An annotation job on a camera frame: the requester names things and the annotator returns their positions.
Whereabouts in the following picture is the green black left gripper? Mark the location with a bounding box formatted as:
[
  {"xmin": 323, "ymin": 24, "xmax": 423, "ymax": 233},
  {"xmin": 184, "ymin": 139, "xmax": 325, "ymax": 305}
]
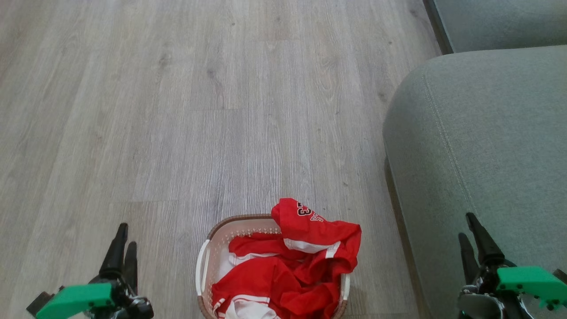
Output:
[{"xmin": 36, "ymin": 223, "xmax": 155, "ymax": 319}]

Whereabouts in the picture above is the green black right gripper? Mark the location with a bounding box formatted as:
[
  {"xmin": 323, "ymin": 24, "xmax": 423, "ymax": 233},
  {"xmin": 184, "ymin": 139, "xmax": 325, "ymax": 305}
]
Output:
[{"xmin": 458, "ymin": 213, "xmax": 567, "ymax": 319}]

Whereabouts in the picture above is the red garment with white panels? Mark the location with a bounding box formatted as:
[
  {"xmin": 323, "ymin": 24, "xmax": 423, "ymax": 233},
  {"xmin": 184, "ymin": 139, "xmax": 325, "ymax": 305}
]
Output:
[{"xmin": 212, "ymin": 257, "xmax": 342, "ymax": 319}]

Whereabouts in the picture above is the red garment with number print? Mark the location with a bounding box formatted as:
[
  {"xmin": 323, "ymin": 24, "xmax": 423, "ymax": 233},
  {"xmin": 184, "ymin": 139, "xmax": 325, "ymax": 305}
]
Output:
[{"xmin": 228, "ymin": 198, "xmax": 361, "ymax": 286}]

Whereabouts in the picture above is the grey sofa seat cushion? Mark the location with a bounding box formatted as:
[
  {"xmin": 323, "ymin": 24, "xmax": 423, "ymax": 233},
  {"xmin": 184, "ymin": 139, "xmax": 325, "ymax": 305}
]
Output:
[
  {"xmin": 432, "ymin": 0, "xmax": 567, "ymax": 54},
  {"xmin": 383, "ymin": 44, "xmax": 567, "ymax": 319}
]

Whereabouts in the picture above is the white basket with brown rim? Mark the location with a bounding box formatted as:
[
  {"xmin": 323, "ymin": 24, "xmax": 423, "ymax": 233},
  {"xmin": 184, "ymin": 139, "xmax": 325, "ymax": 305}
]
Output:
[{"xmin": 195, "ymin": 214, "xmax": 351, "ymax": 319}]

